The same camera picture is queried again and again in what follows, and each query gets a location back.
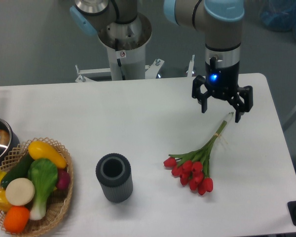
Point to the cream round bun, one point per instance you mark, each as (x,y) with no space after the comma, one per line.
(20,192)

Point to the red tulip bouquet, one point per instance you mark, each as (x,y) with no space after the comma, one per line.
(193,168)

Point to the dark grey ribbed vase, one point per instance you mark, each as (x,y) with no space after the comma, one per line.
(113,172)

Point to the yellow squash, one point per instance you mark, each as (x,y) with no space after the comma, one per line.
(40,149)

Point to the woven wicker basket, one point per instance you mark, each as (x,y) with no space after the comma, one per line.
(58,202)

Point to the dark green cucumber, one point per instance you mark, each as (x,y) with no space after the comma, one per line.
(20,170)

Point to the green bok choy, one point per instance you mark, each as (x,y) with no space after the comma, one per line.
(44,175)

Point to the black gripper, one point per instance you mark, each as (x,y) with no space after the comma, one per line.
(222,83)

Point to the orange fruit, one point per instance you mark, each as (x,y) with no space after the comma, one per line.
(16,219)

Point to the blue plastic bag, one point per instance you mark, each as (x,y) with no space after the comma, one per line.
(279,15)

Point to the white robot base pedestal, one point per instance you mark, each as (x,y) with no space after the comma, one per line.
(126,50)

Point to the yellow bell pepper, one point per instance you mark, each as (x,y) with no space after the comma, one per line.
(5,205)

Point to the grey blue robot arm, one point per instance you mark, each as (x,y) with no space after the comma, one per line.
(219,20)

